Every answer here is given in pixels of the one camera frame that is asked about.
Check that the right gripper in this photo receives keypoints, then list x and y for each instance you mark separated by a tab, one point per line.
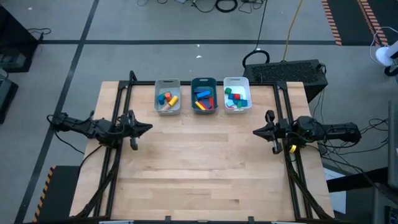
281	132

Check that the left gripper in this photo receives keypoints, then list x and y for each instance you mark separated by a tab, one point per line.
130	129

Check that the natural wood block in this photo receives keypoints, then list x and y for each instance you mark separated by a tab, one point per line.
166	107

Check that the blue cylinder block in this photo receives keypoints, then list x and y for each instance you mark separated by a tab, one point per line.
161	99

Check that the green short block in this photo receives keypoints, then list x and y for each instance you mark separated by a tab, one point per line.
238	105

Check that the orange cylinder block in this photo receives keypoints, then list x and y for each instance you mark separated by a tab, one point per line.
168	96

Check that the dark green block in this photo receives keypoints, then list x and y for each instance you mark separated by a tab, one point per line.
163	93

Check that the yellow cylinder block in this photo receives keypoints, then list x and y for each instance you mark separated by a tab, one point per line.
173	100

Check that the light turquoise small block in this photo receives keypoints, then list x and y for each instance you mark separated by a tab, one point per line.
230	102

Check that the small green cylinder block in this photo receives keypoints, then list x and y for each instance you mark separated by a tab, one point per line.
228	91

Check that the red long block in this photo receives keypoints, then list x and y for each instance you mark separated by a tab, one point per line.
211	102

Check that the yellow long block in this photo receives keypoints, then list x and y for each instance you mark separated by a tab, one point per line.
200	105

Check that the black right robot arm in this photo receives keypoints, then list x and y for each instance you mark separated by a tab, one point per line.
329	130

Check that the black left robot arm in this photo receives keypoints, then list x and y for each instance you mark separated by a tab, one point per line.
93	129

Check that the light grey plastic bin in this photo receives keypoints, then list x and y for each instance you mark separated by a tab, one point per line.
158	109

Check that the yellow tape tag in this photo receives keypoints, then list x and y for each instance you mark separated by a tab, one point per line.
292	149

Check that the white plastic bin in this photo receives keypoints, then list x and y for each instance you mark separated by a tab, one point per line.
245	88

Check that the teal plastic bin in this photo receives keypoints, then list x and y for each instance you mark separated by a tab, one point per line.
193	110

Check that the black perforated computer case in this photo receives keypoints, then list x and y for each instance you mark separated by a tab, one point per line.
286	73

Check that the white paper sheet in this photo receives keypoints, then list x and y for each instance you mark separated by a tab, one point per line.
339	200

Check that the black mat striped edge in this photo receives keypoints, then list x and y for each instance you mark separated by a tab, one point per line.
62	193
348	18

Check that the white round device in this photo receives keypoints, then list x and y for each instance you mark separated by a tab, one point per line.
383	55

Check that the dark equipment box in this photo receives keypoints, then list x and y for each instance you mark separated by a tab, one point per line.
6	93

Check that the black cabinet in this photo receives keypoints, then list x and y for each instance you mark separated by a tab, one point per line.
15	37

